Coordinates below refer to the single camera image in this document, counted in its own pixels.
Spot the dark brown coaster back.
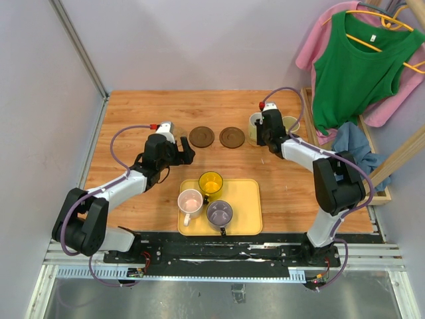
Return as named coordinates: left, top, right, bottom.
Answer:
left=189, top=126, right=214, bottom=148

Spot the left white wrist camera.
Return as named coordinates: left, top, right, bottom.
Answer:
left=155, top=122, right=175, bottom=144

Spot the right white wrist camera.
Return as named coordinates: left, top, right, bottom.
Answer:
left=262, top=102, right=278, bottom=112

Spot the yellow clothes hanger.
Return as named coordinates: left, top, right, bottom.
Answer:
left=316, top=10, right=424, bottom=78

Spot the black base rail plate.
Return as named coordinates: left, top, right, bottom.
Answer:
left=99, top=232, right=348, bottom=278

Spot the white mug yellow handle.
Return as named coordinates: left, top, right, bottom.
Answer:
left=248, top=112, right=262, bottom=140

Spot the wooden rack frame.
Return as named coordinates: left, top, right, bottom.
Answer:
left=299, top=0, right=425, bottom=206

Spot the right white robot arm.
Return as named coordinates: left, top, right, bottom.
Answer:
left=253, top=108, right=366, bottom=266

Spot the purple ceramic mug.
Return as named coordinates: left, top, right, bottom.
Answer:
left=207, top=200, right=233, bottom=237

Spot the dark brown coaster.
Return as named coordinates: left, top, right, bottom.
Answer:
left=219, top=127, right=245, bottom=149
left=189, top=126, right=214, bottom=148

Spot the woven coaster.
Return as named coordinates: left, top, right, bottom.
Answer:
left=246, top=135, right=258, bottom=147
left=173, top=126, right=187, bottom=140

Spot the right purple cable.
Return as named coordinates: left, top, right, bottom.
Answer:
left=260, top=86, right=376, bottom=293

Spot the green tank top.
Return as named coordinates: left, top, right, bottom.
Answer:
left=313, top=11, right=424, bottom=136

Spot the cream ceramic mug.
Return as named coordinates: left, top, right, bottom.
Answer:
left=282, top=116, right=300, bottom=135

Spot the yellow glass mug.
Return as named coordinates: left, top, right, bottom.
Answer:
left=199, top=171, right=224, bottom=205

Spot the yellow plastic tray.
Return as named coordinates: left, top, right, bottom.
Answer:
left=177, top=179, right=263, bottom=237

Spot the pink ceramic mug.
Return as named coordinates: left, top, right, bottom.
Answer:
left=177, top=189, right=203, bottom=227

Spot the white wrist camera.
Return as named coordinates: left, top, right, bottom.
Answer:
left=155, top=122, right=175, bottom=144
left=262, top=102, right=278, bottom=112

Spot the aluminium corner profile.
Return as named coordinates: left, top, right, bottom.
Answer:
left=49, top=0, right=110, bottom=100

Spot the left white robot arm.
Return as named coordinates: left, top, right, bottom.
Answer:
left=52, top=133, right=195, bottom=263

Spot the blue crumpled cloth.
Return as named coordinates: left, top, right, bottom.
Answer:
left=331, top=122, right=387, bottom=175

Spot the pink t-shirt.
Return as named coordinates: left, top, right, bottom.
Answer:
left=296, top=1, right=424, bottom=144

